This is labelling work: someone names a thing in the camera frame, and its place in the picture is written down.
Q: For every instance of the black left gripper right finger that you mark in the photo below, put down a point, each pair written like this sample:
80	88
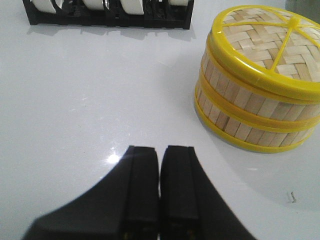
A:
190	206

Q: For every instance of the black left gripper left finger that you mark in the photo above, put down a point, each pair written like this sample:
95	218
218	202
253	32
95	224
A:
124	205

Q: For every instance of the bamboo steamer tier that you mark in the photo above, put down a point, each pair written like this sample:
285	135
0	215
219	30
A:
254	139
219	93

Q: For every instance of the woven bamboo steamer lid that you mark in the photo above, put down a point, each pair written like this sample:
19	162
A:
271	49

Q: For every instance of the black dish rack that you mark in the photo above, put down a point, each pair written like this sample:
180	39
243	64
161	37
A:
169	14

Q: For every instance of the white bowl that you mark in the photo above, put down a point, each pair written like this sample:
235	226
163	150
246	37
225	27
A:
132	7
44	6
96	5

